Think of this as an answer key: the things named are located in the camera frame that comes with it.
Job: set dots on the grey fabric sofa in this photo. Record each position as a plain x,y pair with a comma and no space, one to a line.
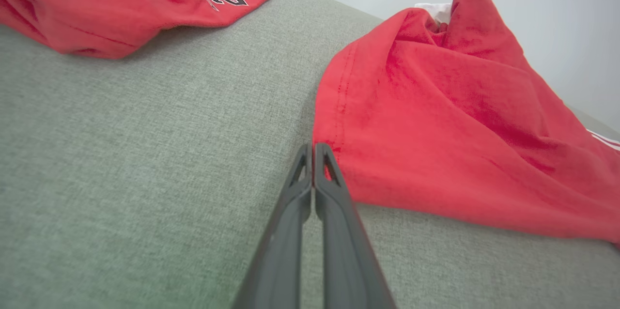
145,178

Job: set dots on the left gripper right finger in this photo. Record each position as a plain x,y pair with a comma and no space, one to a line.
344,251

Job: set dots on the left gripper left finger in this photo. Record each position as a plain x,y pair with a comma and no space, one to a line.
281,251

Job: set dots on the red basketball jersey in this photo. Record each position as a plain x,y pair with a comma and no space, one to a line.
460,130

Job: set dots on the red basketball shorts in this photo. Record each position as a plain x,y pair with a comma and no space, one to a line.
97,4

